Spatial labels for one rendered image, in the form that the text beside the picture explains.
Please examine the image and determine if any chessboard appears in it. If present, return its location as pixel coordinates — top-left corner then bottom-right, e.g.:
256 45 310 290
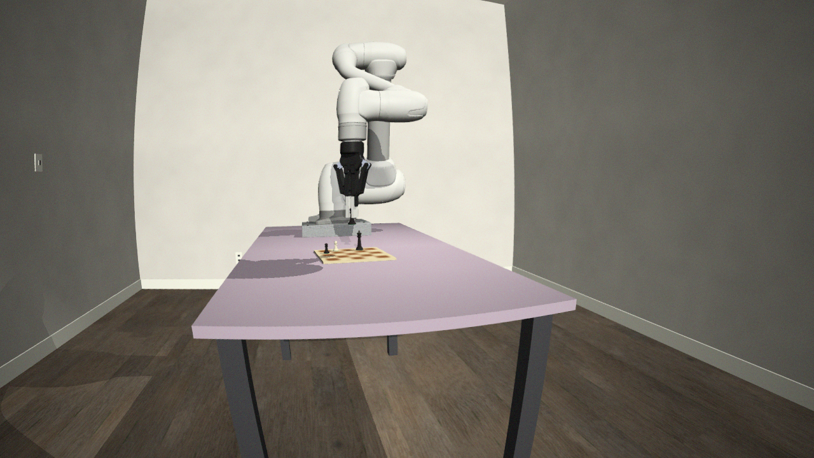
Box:
314 247 396 264

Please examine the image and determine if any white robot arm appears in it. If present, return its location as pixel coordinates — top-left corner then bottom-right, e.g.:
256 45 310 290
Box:
308 42 428 225

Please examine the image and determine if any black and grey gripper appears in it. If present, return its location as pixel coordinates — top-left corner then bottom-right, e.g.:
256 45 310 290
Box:
333 142 371 218

